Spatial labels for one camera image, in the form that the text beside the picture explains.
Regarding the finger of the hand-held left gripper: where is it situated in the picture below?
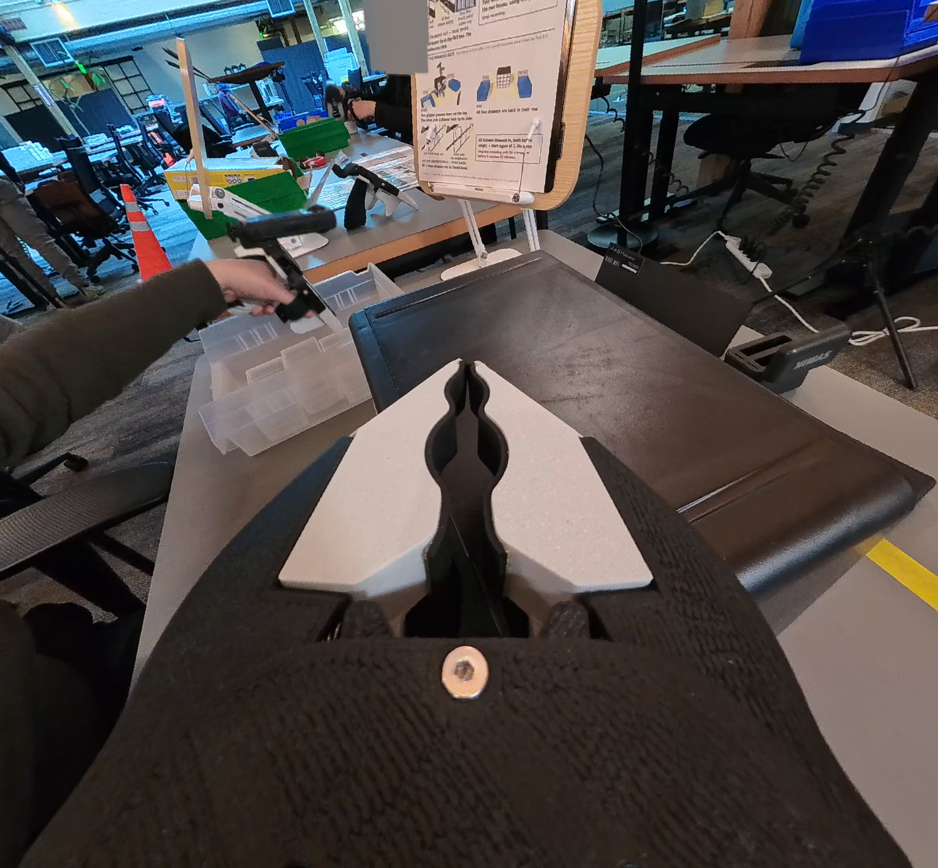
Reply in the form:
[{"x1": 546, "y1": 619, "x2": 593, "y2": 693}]
[{"x1": 302, "y1": 280, "x2": 347, "y2": 334}]

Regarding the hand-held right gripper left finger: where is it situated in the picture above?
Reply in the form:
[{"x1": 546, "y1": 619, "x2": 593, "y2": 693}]
[{"x1": 277, "y1": 358, "x2": 470, "y2": 620}]

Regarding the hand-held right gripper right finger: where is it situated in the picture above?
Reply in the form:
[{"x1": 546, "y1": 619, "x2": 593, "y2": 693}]
[{"x1": 468, "y1": 359, "x2": 655, "y2": 623}]

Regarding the heap of clear drawers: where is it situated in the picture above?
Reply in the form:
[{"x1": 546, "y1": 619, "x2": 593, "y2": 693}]
[{"x1": 245, "y1": 329, "x2": 371, "y2": 418}]

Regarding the black drawer cabinet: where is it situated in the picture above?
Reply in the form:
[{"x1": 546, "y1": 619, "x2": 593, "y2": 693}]
[{"x1": 349, "y1": 249, "x2": 937, "y2": 594}]

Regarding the clear plastic bin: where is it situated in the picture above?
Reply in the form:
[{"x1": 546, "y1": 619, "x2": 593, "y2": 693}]
[{"x1": 196, "y1": 263, "x2": 405, "y2": 458}]

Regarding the person's left forearm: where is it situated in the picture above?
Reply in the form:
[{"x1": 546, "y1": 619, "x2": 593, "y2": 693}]
[{"x1": 0, "y1": 260, "x2": 228, "y2": 469}]

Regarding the person's left hand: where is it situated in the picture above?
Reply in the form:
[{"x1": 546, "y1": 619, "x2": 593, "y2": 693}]
[{"x1": 209, "y1": 258, "x2": 296, "y2": 318}]

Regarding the large green bin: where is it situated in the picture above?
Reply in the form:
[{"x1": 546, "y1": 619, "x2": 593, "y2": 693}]
[{"x1": 188, "y1": 170, "x2": 310, "y2": 241}]

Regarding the yellow box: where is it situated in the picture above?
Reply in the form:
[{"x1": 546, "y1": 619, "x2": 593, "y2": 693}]
[{"x1": 163, "y1": 155, "x2": 288, "y2": 203}]

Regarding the spare hand-held gripper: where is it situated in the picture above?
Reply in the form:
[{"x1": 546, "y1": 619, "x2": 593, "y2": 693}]
[{"x1": 331, "y1": 161, "x2": 420, "y2": 231}]

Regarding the small green bin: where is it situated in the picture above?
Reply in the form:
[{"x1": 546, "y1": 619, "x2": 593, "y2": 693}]
[{"x1": 277, "y1": 117, "x2": 351, "y2": 161}]

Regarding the orange traffic cone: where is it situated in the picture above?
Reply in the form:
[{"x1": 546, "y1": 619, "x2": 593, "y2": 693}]
[{"x1": 119, "y1": 183, "x2": 174, "y2": 284}]

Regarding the white holder stand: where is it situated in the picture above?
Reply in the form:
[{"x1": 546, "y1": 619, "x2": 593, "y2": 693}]
[{"x1": 438, "y1": 116, "x2": 545, "y2": 282}]

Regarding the white instruction sheet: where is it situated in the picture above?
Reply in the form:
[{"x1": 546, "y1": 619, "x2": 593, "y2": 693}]
[{"x1": 399, "y1": 0, "x2": 586, "y2": 198}]

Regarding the black table clamp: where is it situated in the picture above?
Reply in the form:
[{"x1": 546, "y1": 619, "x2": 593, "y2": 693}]
[{"x1": 724, "y1": 324, "x2": 853, "y2": 395}]

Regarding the black chair armrest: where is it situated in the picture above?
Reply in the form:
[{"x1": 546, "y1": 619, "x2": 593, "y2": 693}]
[{"x1": 0, "y1": 459, "x2": 178, "y2": 577}]

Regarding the white power strip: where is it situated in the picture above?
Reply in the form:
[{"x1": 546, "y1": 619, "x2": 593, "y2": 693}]
[{"x1": 721, "y1": 233, "x2": 775, "y2": 281}]

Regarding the wooden sheet holder board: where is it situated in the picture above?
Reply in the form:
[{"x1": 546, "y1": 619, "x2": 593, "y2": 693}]
[{"x1": 414, "y1": 0, "x2": 604, "y2": 211}]

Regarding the yellow tape strip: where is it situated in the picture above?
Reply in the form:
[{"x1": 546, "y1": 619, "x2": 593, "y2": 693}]
[{"x1": 866, "y1": 537, "x2": 938, "y2": 611}]

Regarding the person's dark clothing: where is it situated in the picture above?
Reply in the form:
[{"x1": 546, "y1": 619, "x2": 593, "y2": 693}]
[{"x1": 0, "y1": 598, "x2": 151, "y2": 868}]

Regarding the black office chair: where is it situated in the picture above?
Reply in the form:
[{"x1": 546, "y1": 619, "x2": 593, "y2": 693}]
[{"x1": 680, "y1": 87, "x2": 810, "y2": 227}]

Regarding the wood-edged desk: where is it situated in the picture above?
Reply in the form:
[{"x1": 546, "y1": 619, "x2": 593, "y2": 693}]
[{"x1": 592, "y1": 31, "x2": 938, "y2": 264}]

